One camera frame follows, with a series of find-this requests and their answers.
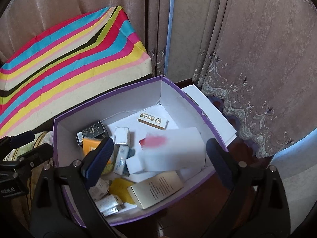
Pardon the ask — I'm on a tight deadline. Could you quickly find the white cylindrical bottle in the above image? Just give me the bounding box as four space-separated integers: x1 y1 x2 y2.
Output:
95 195 123 217

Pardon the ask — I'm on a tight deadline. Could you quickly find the white orange soap box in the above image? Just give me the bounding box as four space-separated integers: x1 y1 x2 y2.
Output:
82 138 102 156

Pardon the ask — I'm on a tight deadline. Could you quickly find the black Dormi box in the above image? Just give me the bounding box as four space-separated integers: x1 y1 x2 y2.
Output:
76 120 109 146

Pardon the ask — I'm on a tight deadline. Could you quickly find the small white silver box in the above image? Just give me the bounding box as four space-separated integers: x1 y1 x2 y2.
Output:
115 127 130 146

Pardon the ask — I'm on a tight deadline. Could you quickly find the white gold toothpaste box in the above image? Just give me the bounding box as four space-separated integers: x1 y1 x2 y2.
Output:
137 111 168 130

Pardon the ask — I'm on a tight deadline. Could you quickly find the yellow sponge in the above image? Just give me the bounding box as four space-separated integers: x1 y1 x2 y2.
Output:
109 178 135 205

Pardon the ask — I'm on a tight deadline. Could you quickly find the teal holographic box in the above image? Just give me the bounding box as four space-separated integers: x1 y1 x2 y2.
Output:
113 145 135 177

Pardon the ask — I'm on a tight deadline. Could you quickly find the white fine-print box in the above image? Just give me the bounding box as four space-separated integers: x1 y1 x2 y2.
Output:
127 171 183 209

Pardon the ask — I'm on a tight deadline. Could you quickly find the beige striped blanket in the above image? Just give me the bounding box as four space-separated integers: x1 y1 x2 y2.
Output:
1 131 53 221

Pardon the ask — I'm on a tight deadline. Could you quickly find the light blue object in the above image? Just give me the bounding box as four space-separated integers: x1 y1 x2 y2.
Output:
271 128 317 179

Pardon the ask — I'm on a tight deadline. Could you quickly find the white blue red medicine box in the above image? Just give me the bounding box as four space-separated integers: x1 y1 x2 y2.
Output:
126 127 206 174

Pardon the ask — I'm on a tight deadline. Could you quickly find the purple storage box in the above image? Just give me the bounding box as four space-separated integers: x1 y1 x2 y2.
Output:
53 76 236 226

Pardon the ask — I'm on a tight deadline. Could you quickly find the rainbow striped cloth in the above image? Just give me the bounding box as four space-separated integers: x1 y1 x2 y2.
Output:
1 6 152 136

